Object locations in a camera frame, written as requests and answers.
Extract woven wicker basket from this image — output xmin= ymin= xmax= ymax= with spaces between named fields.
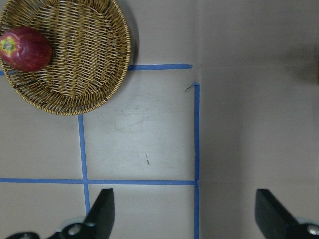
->
xmin=0 ymin=0 xmax=131 ymax=116

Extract left gripper housing links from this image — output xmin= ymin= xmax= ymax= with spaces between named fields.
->
xmin=4 ymin=188 xmax=319 ymax=239

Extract dark red apple basket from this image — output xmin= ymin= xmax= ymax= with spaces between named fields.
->
xmin=0 ymin=26 xmax=53 ymax=72

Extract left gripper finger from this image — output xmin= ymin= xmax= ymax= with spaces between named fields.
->
xmin=254 ymin=189 xmax=299 ymax=239

